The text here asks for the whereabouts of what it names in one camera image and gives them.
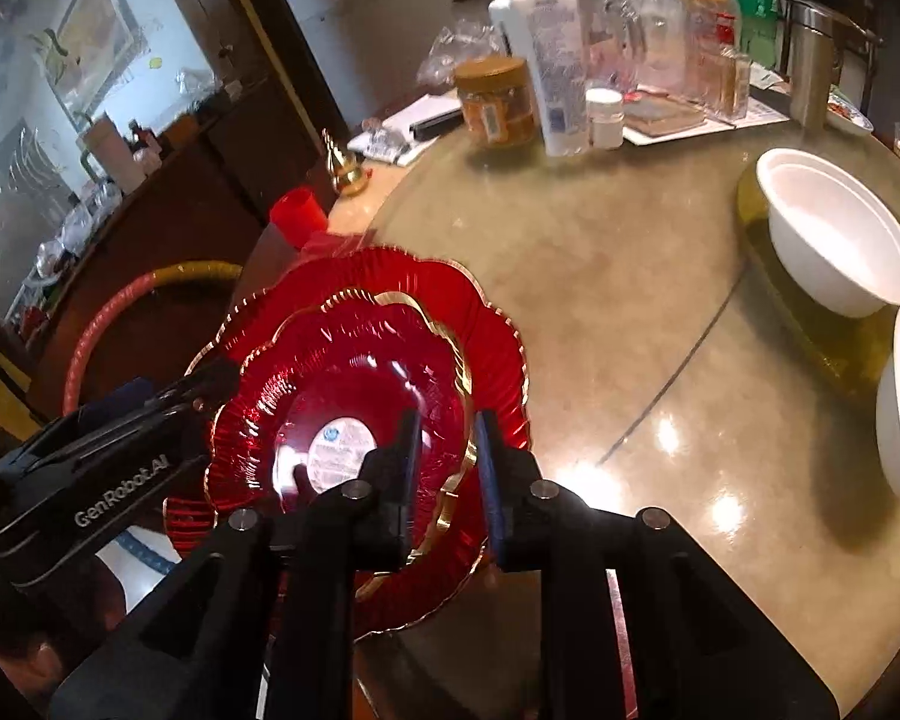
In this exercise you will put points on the white notebook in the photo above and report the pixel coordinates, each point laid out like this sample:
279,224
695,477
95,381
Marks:
394,131

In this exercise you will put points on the crumpled clear plastic bag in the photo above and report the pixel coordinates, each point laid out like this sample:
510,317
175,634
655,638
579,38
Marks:
461,49

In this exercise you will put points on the plate with food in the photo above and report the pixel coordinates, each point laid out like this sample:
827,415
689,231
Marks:
849,114

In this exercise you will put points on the amber jar with gold lid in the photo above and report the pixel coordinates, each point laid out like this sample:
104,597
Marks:
495,101

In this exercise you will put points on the clear glass mug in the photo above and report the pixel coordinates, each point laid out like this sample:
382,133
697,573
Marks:
607,37

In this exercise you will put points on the small white pill bottle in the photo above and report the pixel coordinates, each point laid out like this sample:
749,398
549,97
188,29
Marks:
604,118

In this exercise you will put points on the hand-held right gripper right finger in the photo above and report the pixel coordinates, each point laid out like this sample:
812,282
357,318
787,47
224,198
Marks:
487,480

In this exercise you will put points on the green plastic bottle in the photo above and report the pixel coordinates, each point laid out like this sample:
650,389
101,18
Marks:
754,4

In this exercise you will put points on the liquor bottle in clear bag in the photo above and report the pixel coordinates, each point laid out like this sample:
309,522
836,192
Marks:
716,45

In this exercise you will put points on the stainless steel thermos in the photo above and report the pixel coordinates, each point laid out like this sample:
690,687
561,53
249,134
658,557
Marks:
814,67

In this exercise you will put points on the white squeeze tube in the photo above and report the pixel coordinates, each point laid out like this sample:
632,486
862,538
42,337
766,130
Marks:
559,67

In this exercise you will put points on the black remote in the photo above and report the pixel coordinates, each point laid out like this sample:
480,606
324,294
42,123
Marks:
435,124

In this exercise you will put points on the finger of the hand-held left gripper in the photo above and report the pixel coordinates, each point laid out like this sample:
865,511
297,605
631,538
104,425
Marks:
206,386

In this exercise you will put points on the small red gold-rimmed plate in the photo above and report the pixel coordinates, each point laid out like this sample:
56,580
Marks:
345,405

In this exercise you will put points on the white cylindrical container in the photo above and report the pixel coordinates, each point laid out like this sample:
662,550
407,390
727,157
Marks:
114,154

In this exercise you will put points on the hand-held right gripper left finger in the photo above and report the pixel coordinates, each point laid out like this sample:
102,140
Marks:
412,465

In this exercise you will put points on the brown hardcover book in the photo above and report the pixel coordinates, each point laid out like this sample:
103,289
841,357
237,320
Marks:
660,114

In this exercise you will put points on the large red gold-rimmed plate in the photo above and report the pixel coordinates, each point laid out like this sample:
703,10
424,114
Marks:
487,345

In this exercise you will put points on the small gold ornament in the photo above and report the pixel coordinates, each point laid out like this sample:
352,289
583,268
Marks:
345,165

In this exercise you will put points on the red and yellow hoop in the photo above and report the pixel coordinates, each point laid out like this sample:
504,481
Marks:
112,315

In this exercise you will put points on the red plastic cup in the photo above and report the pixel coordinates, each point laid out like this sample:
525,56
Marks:
298,219

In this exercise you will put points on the printed paper sheet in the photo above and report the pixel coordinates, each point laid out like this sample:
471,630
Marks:
750,116

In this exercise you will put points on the dark wooden cabinet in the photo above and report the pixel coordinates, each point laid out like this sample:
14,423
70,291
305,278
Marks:
165,195

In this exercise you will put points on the white blue patterned object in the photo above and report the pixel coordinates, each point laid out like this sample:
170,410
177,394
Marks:
144,551

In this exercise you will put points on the framed wall picture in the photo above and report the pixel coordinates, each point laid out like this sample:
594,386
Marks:
94,30

